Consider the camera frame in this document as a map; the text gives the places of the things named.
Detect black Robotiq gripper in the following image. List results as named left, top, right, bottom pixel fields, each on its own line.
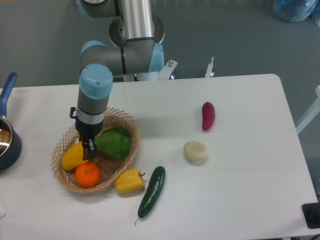
left=75, top=119, right=103, bottom=160

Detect yellow mango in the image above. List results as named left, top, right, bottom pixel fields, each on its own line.
left=61, top=141, right=88, bottom=171

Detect green cucumber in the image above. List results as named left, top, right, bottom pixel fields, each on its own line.
left=134, top=166, right=166, bottom=225

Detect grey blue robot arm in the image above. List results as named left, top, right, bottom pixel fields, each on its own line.
left=70, top=0, right=164, bottom=160

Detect woven wicker basket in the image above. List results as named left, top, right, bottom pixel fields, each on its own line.
left=51, top=107, right=140, bottom=194

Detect green bok choy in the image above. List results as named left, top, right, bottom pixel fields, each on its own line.
left=95, top=127, right=131, bottom=159

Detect orange fruit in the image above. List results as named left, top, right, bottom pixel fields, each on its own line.
left=74, top=162, right=101, bottom=189

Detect yellow bell pepper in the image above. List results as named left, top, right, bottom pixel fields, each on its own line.
left=113, top=168, right=145, bottom=195

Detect dark blue saucepan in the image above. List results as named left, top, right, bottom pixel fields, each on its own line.
left=0, top=72, right=22, bottom=171

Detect cream round bun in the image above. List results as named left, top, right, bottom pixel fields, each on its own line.
left=183, top=141, right=208, bottom=166

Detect purple sweet potato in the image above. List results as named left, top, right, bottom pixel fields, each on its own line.
left=201, top=102, right=216, bottom=131

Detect black device at edge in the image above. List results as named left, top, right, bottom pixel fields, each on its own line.
left=301, top=202, right=320, bottom=229

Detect blue plastic bag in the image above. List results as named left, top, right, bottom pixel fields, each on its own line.
left=273, top=0, right=320, bottom=23

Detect white table clamp post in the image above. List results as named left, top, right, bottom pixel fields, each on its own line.
left=204, top=56, right=215, bottom=78

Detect white frame at right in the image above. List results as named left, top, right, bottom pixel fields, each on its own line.
left=295, top=85, right=320, bottom=135

